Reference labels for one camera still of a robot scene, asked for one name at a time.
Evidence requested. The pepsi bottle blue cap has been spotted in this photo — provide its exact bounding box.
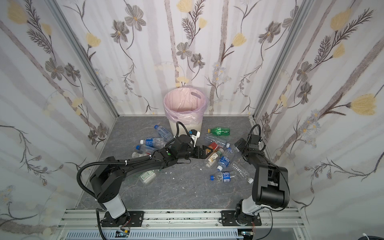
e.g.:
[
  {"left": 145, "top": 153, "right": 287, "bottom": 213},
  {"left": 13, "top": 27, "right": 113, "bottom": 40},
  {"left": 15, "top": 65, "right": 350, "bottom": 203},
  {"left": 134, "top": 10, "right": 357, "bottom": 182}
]
[{"left": 210, "top": 172, "right": 235, "bottom": 183}]

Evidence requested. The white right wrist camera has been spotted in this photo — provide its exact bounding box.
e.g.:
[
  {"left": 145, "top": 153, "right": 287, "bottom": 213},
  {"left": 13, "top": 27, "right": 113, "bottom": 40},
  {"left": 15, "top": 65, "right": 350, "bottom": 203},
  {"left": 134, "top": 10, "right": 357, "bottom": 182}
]
[{"left": 248, "top": 134, "right": 262, "bottom": 149}]

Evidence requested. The black corrugated cable hose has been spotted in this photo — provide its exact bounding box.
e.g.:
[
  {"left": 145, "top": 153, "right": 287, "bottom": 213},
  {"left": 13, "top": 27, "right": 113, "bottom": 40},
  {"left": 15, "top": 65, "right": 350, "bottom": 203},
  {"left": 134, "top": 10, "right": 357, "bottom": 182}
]
[{"left": 76, "top": 161, "right": 127, "bottom": 199}]

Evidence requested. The clear bottle green white label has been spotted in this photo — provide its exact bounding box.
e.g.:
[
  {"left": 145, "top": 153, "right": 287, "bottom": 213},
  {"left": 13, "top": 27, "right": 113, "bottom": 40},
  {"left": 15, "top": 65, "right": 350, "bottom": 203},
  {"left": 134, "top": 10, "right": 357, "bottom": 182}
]
[{"left": 206, "top": 148, "right": 224, "bottom": 168}]

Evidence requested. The green bottle yellow cap right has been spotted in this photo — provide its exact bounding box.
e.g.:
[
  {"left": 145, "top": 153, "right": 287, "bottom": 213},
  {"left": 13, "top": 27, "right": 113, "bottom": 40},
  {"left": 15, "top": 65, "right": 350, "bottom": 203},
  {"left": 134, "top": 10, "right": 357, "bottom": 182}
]
[{"left": 208, "top": 127, "right": 231, "bottom": 136}]

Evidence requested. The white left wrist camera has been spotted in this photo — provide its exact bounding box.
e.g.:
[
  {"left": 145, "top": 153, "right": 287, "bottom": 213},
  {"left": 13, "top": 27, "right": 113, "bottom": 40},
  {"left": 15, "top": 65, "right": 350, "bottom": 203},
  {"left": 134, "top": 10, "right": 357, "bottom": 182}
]
[{"left": 189, "top": 130, "right": 201, "bottom": 147}]

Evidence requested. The clear crushed bottle white cap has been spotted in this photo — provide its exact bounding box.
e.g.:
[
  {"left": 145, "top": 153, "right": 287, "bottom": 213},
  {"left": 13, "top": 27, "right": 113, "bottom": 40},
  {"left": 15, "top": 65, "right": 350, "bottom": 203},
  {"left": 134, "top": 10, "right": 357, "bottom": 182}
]
[{"left": 204, "top": 134, "right": 231, "bottom": 148}]

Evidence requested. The clear bottle blue cap left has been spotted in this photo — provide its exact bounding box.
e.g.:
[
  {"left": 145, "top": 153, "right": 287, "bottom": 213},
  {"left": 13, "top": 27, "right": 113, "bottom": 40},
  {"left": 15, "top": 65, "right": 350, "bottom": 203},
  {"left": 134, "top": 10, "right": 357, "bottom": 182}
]
[{"left": 135, "top": 145, "right": 157, "bottom": 155}]

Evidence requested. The blue cap bottle near bin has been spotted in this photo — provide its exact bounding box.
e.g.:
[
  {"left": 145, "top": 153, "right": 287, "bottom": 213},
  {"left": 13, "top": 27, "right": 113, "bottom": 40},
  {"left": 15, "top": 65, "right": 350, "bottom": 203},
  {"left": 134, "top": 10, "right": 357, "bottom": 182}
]
[{"left": 154, "top": 125, "right": 174, "bottom": 142}]

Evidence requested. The square clear bottle white cap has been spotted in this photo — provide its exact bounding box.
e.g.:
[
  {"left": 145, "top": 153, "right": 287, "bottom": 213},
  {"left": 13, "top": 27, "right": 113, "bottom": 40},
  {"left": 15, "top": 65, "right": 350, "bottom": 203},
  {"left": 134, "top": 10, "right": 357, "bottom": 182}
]
[{"left": 132, "top": 152, "right": 148, "bottom": 159}]

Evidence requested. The clear ribbed bottle white cap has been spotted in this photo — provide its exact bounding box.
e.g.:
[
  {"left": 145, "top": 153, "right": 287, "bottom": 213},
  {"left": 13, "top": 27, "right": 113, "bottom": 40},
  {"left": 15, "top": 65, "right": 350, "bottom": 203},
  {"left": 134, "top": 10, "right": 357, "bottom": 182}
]
[{"left": 231, "top": 163, "right": 254, "bottom": 184}]

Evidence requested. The white slotted cable duct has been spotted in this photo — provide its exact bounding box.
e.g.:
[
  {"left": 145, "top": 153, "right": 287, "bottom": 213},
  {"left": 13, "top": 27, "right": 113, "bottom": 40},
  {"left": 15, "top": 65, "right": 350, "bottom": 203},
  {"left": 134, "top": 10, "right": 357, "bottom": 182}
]
[{"left": 65, "top": 229, "right": 244, "bottom": 240}]

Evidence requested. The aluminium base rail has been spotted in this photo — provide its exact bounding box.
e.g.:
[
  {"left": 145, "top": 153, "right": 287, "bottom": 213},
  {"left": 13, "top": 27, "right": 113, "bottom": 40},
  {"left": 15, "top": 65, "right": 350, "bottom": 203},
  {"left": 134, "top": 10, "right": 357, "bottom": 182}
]
[{"left": 57, "top": 208, "right": 310, "bottom": 240}]

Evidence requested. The red yellow label tea bottle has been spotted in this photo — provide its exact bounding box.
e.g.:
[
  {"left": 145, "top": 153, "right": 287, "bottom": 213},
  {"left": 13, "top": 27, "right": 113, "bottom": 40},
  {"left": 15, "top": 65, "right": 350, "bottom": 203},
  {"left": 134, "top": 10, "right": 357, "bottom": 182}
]
[{"left": 209, "top": 142, "right": 219, "bottom": 152}]

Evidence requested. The cream plastic waste bin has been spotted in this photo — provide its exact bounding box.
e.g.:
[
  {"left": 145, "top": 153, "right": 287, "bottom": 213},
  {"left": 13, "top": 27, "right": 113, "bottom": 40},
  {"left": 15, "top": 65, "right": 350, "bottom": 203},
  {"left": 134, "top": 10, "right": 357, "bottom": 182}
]
[{"left": 169, "top": 120, "right": 203, "bottom": 136}]

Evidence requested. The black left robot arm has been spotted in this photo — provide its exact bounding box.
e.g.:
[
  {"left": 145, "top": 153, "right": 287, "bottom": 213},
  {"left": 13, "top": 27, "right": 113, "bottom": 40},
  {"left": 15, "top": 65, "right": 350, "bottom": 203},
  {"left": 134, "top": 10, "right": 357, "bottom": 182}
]
[{"left": 76, "top": 130, "right": 214, "bottom": 228}]

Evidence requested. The pink bin liner bag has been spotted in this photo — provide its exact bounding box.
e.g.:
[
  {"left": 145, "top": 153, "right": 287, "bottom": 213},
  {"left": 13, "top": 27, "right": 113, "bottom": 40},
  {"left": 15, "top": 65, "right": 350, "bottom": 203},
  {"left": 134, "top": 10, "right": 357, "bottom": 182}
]
[{"left": 163, "top": 87, "right": 209, "bottom": 125}]

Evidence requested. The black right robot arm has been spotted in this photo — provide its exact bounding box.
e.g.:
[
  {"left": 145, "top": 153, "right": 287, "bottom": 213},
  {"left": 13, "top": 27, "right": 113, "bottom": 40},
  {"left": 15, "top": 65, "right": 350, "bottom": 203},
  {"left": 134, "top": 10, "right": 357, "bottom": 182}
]
[{"left": 219, "top": 124, "right": 291, "bottom": 227}]

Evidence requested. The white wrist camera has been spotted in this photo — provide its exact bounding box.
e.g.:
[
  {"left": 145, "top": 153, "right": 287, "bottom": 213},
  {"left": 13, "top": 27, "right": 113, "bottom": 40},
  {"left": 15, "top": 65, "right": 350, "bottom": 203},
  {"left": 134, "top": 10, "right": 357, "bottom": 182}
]
[
  {"left": 189, "top": 130, "right": 201, "bottom": 147},
  {"left": 248, "top": 134, "right": 262, "bottom": 149}
]

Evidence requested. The square clear bottle green label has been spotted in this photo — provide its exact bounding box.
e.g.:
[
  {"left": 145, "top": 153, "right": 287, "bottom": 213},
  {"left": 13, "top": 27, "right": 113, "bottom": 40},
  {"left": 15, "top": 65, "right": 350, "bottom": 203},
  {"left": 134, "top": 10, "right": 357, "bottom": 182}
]
[{"left": 139, "top": 170, "right": 157, "bottom": 185}]

